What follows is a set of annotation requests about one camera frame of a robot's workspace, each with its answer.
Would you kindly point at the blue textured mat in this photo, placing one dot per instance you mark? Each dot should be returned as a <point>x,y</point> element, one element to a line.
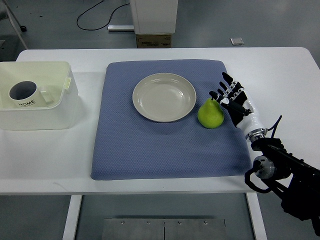
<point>129,146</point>

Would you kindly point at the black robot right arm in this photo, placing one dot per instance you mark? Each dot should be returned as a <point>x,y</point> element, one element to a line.
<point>295,182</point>

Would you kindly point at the metal chair leg with caster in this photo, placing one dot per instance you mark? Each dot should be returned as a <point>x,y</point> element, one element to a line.
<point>7,13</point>

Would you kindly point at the metal base plate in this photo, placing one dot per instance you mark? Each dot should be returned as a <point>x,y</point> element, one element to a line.
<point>164,229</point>

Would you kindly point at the grey floor outlet plate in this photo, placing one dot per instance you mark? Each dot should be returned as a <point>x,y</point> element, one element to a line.
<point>237,41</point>

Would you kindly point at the white machine base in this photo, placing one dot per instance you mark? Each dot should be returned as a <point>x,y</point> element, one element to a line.
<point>150,17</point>

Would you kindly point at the green pear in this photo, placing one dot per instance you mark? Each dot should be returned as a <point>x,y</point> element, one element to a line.
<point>210,114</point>

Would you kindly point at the brown cardboard box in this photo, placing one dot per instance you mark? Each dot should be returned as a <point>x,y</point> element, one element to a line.
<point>153,41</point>

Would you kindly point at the white plastic bin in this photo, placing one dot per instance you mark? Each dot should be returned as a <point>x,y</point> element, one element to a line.
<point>57,77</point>

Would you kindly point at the white table frame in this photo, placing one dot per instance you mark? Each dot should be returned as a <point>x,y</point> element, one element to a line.
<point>256,217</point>

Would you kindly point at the white HOME mug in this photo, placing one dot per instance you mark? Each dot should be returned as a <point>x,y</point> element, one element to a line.
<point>27,94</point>

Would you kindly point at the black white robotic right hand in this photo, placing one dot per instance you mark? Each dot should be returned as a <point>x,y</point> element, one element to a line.
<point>234,98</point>

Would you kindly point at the beige round plate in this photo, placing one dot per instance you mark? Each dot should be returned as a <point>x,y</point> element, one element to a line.
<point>164,97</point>

